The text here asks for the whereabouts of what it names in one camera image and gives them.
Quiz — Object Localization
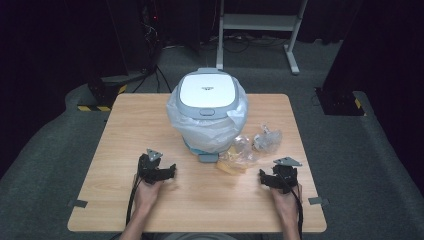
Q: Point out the person's left hand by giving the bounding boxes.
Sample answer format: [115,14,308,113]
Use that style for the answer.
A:
[132,181,165,207]

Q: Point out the black yellow-striped stand base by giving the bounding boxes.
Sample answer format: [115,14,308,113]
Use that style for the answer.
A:
[76,74,129,113]
[314,86,367,117]

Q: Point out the grey tape piece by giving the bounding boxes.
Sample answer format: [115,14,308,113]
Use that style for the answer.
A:
[307,196,330,206]
[67,198,89,209]

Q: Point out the translucent white bin liner bag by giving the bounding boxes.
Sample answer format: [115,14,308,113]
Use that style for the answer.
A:
[165,75,250,154]

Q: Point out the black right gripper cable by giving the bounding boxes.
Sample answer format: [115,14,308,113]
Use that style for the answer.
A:
[283,173,304,240]

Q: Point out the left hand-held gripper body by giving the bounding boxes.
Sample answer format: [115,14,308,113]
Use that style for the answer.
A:
[137,148,168,185]

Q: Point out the white metal stand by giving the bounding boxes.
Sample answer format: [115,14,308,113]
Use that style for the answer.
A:
[215,0,310,76]

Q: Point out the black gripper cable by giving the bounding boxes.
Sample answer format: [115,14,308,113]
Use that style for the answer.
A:
[283,173,304,240]
[125,173,143,226]

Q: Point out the black floor cables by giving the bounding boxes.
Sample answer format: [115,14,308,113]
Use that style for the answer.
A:
[132,64,173,95]

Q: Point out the white grey pedal trash can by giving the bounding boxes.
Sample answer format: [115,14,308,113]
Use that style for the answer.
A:
[166,67,249,164]

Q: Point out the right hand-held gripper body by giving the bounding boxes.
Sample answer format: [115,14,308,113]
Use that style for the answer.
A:
[272,156,303,195]

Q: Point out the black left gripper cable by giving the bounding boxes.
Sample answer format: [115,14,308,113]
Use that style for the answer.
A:
[125,173,143,226]

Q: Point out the person's right hand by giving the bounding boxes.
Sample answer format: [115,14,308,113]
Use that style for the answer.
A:
[270,182,303,215]

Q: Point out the dark equipment rack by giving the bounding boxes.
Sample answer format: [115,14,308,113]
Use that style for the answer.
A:
[139,0,165,73]

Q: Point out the yellowish plastic wrapper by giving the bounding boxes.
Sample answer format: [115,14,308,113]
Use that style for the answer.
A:
[216,151,249,176]

